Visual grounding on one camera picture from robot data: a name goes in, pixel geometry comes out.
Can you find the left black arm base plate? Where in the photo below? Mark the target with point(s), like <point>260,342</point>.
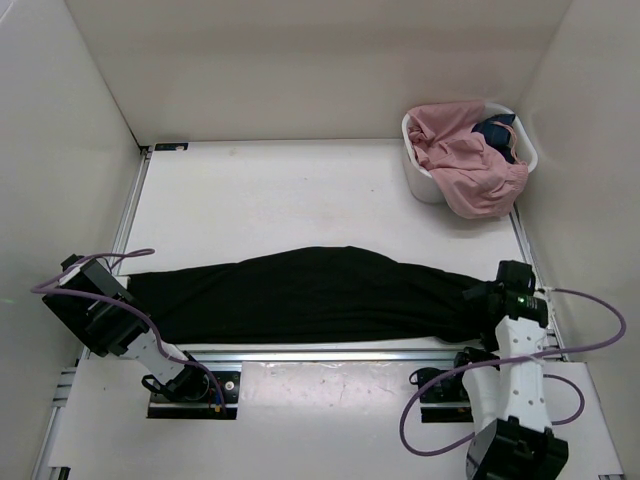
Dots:
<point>193,396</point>

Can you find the blue label sticker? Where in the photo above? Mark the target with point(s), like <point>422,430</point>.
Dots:
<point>178,146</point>

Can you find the black trousers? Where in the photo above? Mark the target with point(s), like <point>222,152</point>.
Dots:
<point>311,295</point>

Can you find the pink garment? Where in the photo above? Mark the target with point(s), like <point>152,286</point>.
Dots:
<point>473,177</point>

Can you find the white laundry basket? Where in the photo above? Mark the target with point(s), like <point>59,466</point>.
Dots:
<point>420,182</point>

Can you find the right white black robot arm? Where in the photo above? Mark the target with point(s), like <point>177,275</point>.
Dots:
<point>513,432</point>

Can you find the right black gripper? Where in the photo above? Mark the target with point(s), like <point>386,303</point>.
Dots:
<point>489,334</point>

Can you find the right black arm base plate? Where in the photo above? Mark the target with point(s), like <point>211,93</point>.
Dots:
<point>465,394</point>

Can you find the aluminium rail frame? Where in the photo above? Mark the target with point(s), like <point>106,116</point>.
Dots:
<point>228,201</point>

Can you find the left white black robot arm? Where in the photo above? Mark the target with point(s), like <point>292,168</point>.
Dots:
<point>106,318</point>

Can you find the navy blue garment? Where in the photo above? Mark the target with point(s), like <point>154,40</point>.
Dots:
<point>499,134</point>

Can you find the white front cover board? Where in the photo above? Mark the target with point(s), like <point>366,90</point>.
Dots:
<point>294,421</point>

